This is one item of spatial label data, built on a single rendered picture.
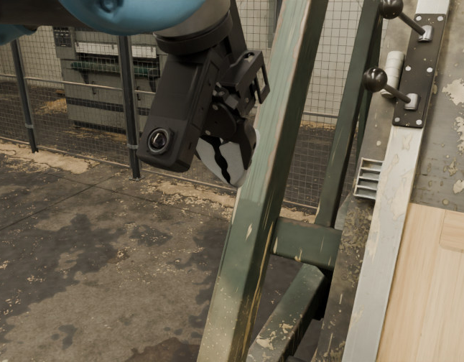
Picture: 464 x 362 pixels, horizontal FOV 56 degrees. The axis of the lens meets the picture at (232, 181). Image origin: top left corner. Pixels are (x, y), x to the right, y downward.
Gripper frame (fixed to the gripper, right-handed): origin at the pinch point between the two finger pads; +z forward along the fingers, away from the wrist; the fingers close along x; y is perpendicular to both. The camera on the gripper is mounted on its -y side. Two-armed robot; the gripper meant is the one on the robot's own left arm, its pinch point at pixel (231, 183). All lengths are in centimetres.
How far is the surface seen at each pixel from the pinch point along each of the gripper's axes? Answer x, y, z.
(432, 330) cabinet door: -24.4, 5.9, 34.8
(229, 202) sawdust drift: 137, 143, 229
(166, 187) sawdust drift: 203, 143, 230
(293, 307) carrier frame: 9, 17, 73
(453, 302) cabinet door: -26.4, 10.3, 32.2
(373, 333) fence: -16.3, 1.8, 34.1
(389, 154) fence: -12.1, 26.7, 18.6
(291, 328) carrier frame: 6, 10, 69
